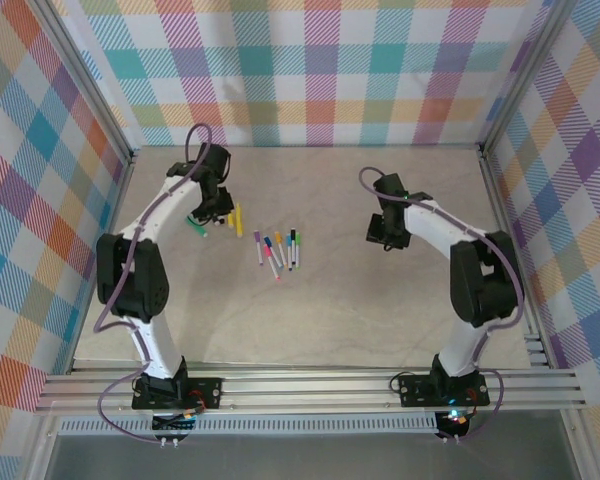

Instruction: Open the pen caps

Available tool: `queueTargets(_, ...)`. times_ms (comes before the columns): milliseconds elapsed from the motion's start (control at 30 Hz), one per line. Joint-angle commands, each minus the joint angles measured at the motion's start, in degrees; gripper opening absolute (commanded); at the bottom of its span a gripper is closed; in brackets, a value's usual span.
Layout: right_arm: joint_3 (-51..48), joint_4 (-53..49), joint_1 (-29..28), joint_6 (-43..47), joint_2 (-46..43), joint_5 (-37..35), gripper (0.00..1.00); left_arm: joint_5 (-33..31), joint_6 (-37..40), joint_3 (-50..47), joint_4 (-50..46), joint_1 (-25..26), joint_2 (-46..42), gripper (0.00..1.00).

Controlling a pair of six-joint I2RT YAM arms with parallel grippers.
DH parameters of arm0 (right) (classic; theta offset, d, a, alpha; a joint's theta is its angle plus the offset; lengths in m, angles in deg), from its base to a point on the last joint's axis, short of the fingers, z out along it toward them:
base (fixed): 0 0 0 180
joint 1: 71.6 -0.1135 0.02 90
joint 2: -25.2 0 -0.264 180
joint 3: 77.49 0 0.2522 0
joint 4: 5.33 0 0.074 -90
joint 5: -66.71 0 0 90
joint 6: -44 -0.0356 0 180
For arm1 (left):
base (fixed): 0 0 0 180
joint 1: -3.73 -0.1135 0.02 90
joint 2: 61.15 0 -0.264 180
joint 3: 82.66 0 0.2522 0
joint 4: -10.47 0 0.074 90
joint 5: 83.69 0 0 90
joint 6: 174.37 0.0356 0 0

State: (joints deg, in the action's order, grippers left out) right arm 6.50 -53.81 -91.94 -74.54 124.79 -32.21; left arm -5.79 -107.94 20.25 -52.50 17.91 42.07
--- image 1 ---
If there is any white pen with pink end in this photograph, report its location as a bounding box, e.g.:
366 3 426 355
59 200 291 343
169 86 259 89
264 243 282 281

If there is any slotted grey cable duct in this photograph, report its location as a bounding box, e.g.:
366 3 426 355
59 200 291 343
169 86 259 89
57 413 440 437

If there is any aluminium frame side rail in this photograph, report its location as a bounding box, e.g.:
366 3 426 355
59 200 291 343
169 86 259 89
67 149 139 376

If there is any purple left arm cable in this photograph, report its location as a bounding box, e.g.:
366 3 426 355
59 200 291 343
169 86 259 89
93 123 216 446

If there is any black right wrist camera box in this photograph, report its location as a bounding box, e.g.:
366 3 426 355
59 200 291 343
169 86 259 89
365 213 389 245

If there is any aluminium mounting rail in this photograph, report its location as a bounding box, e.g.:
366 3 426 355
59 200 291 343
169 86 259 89
34 368 587 415

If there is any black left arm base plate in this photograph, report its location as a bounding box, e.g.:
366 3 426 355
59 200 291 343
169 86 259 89
131 375 224 411

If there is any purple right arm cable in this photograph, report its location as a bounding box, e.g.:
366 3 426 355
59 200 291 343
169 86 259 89
358 166 526 446

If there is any aluminium frame post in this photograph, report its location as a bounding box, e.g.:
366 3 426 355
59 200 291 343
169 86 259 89
477 0 579 159
27 0 137 166

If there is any small electronics board with wires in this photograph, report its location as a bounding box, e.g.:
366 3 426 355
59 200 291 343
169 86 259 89
437 407 479 436
152 407 201 434

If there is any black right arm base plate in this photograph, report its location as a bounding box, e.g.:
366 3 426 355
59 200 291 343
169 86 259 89
398 374 491 407

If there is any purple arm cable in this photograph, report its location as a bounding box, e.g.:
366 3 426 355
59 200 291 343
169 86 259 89
358 166 526 446
93 123 216 446

